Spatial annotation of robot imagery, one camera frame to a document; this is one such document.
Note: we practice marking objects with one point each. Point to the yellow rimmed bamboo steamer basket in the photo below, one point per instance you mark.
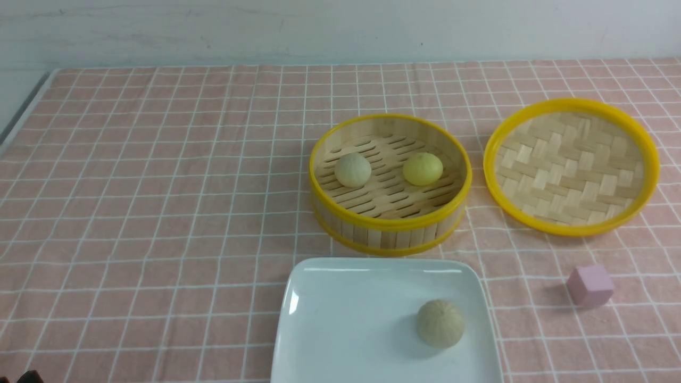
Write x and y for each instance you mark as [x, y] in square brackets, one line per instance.
[388, 215]

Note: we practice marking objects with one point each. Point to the beige steamed bun on plate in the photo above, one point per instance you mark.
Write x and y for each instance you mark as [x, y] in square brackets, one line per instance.
[440, 324]

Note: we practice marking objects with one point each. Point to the pale beige steamed bun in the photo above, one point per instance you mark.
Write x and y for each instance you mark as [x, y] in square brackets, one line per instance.
[352, 170]

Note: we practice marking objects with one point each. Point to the white square plate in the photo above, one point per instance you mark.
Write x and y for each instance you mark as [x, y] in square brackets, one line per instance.
[346, 319]

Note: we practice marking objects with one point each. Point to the pink checkered tablecloth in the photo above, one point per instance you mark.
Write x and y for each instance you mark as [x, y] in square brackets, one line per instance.
[151, 216]

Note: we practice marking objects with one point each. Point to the yellow steamed bun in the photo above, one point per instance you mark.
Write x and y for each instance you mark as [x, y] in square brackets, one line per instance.
[422, 169]

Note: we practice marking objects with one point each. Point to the yellow rimmed woven steamer lid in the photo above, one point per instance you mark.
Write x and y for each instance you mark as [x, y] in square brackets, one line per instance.
[571, 167]

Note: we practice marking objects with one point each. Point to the pink cube block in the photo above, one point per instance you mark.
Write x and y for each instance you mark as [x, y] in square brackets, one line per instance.
[590, 286]

